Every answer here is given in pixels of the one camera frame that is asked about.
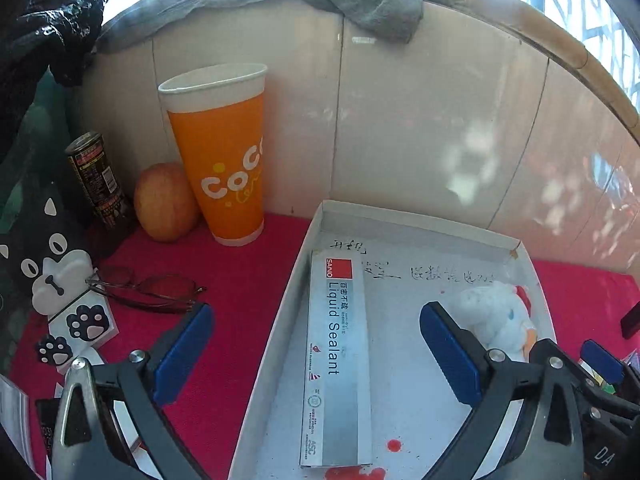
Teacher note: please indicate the eyeglasses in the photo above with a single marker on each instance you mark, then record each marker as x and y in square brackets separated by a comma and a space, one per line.
[167, 287]

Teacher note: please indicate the red tablecloth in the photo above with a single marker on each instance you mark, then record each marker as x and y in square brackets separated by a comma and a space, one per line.
[210, 260]

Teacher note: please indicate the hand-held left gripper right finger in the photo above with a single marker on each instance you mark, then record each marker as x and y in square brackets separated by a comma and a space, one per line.
[450, 355]

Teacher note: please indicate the dark green cloth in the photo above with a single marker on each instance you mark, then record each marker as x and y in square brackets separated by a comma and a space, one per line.
[30, 125]

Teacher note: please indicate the black plastic bag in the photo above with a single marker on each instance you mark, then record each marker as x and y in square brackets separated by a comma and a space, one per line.
[45, 25]

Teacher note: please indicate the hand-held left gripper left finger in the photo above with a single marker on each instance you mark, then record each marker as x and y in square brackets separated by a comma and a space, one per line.
[182, 355]

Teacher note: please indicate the apple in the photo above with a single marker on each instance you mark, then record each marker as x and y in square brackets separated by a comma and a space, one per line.
[162, 205]

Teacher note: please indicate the black cat phone stand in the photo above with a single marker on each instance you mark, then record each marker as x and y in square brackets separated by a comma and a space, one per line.
[60, 270]

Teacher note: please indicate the white plush toy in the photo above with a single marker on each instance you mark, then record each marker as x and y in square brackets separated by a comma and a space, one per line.
[492, 310]

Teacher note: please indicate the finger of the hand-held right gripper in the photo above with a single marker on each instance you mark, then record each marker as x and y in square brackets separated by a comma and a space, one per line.
[602, 362]

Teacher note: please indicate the orange paper cup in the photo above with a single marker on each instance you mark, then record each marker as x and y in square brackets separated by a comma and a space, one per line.
[220, 160]

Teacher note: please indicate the grey cloth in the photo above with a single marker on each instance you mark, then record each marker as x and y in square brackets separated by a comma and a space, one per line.
[375, 5]

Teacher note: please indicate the small black box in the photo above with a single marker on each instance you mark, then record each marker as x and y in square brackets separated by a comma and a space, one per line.
[631, 321]

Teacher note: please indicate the silver sealant box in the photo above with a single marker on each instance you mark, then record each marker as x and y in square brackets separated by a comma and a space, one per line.
[340, 360]

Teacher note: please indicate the black drink can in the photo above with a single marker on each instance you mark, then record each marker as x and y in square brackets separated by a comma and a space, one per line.
[97, 180]

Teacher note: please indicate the white cardboard box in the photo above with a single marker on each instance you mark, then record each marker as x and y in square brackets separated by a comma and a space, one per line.
[400, 400]

